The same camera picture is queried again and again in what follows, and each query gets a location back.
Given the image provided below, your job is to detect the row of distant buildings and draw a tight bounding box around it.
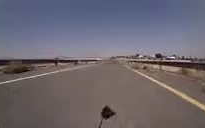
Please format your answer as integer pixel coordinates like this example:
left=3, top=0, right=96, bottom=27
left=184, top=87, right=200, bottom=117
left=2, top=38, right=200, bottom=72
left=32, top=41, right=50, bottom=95
left=110, top=52, right=205, bottom=63

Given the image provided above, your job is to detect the dry bush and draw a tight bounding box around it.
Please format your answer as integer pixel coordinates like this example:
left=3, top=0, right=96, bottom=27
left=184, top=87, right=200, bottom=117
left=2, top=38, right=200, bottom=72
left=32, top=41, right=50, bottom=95
left=2, top=62, right=33, bottom=74

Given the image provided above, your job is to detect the white painted edge line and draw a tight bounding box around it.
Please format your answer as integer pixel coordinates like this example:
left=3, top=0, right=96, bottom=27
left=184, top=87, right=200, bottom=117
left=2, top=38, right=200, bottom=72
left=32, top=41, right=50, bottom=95
left=0, top=62, right=103, bottom=88

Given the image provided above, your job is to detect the metal guardrail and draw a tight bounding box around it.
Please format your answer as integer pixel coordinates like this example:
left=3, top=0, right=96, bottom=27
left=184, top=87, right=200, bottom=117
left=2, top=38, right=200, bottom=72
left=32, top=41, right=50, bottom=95
left=118, top=58, right=205, bottom=79
left=0, top=58, right=104, bottom=67

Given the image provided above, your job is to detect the dark tree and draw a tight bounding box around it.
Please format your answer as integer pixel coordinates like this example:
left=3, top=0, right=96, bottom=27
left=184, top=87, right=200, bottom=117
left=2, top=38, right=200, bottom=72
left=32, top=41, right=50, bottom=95
left=154, top=53, right=164, bottom=60

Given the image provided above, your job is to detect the grey asphalt road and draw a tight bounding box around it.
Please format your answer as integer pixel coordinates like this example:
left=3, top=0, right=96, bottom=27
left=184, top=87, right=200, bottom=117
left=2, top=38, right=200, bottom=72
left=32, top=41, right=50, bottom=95
left=0, top=60, right=205, bottom=128

